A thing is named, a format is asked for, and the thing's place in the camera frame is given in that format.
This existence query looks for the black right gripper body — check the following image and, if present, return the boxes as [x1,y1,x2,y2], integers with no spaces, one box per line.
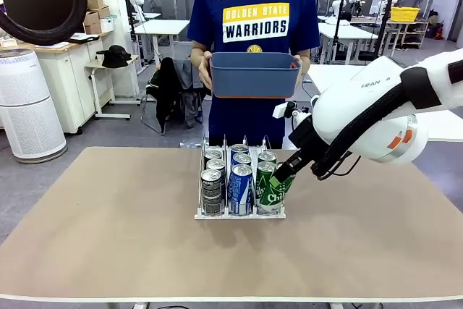
[288,115,330,165]

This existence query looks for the blue-grey bin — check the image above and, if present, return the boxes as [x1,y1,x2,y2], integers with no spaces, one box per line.
[209,51,302,99]

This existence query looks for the person's right forearm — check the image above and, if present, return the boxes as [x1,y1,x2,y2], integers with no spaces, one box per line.
[190,41,209,71]

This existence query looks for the clear plastic can dispenser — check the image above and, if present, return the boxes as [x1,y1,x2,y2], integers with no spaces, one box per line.
[194,134,286,221]

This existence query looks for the person's left hand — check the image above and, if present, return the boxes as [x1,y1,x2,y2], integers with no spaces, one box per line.
[292,54,312,79]

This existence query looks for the person's right hand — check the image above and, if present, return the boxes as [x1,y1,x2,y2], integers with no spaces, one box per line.
[197,51,215,91]

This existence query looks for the white background table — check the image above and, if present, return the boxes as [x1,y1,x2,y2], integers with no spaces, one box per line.
[132,18,191,67]
[319,21,380,66]

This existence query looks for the black hat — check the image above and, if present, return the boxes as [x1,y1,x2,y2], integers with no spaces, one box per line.
[95,44,133,69]

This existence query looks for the black monitor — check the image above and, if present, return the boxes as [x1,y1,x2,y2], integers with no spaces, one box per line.
[0,0,79,35]

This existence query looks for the chair draped with dark clothes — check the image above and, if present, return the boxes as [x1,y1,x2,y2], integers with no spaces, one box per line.
[140,56,207,136]

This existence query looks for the white rolling side table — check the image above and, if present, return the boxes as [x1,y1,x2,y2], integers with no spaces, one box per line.
[85,54,141,121]

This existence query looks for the black tripod stand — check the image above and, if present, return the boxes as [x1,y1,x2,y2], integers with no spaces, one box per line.
[331,0,350,62]
[369,0,399,68]

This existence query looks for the white cabinet with wooden top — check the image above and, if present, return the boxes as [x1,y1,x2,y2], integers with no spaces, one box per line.
[0,32,142,135]

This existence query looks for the wooden shelf unit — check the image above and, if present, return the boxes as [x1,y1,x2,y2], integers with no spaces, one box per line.
[386,19,430,50]

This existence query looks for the yellow plastic crate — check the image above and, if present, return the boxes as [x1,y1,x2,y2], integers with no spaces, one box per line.
[390,7,421,22]

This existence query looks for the white cylindrical air purifier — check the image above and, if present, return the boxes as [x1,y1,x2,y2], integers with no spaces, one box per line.
[0,48,69,164]

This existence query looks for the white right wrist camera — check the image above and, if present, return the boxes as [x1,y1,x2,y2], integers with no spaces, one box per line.
[272,101,298,120]

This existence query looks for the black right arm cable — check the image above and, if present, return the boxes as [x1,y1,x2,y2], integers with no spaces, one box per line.
[310,66,442,182]

